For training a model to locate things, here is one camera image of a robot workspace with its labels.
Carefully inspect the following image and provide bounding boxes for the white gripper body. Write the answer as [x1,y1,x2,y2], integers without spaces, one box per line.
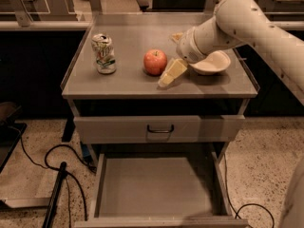
[176,28,206,64]

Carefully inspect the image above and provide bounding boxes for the red apple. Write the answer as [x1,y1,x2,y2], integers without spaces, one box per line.
[143,49,167,76]

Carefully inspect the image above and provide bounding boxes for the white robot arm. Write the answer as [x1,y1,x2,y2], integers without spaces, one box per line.
[177,0,304,104]

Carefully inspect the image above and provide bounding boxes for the grey drawer cabinet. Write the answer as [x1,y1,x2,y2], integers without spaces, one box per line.
[60,12,260,228]

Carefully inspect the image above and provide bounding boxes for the grey top drawer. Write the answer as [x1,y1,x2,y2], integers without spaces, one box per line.
[74,115,245,144]

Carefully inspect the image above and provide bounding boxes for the open grey middle drawer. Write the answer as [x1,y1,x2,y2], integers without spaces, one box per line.
[75,151,248,228]

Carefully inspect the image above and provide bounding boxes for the white paper bowl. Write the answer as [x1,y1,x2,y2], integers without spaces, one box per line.
[191,50,231,75]

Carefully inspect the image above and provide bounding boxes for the crushed soda can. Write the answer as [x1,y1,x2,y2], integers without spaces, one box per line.
[91,33,116,74]

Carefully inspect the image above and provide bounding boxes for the black chair base left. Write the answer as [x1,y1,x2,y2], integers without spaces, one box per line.
[0,102,27,173]

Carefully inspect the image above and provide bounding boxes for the black bar on floor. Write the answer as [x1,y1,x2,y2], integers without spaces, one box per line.
[42,161,67,228]

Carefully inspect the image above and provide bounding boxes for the black floor cable left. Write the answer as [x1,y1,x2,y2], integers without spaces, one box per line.
[9,125,98,221]

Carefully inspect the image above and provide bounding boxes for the black floor cable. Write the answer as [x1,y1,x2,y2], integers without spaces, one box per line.
[9,125,98,221]
[222,154,276,228]

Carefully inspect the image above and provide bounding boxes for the black floor cable right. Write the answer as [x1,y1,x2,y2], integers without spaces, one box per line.
[222,154,276,228]

